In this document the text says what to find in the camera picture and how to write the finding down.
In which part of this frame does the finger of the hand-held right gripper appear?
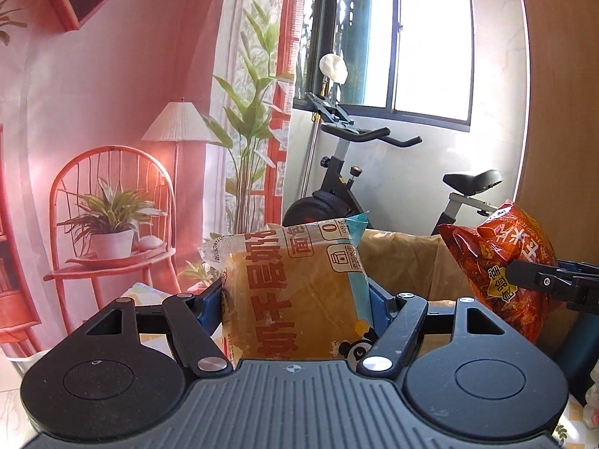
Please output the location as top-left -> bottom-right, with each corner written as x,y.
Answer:
507,259 -> 599,300

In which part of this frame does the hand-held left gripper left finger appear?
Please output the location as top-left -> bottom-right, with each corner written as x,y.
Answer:
84,278 -> 235,379

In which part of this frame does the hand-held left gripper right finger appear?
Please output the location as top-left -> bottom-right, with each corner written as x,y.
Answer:
358,281 -> 511,377

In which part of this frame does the red snack bag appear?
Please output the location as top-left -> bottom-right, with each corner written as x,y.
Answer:
437,202 -> 560,347

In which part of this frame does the taped cardboard box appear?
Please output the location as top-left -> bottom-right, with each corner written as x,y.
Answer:
358,229 -> 577,343

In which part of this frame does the clear bread packet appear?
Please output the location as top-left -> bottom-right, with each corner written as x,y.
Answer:
200,213 -> 370,370

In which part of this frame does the floral checked tablecloth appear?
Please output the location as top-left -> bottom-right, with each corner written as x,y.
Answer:
124,282 -> 599,449

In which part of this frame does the black exercise bike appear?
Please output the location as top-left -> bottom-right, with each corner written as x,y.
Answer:
282,92 -> 504,244

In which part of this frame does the wooden panel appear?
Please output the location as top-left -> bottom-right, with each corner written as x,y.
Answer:
515,0 -> 599,263

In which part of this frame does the pole with white cloth top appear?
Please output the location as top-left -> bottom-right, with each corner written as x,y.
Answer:
302,53 -> 349,197

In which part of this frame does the printed pink wall cloth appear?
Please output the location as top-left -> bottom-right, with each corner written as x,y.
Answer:
0,0 -> 300,361

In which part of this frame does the dark frame window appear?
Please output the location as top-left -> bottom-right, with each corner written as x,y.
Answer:
299,0 -> 473,128

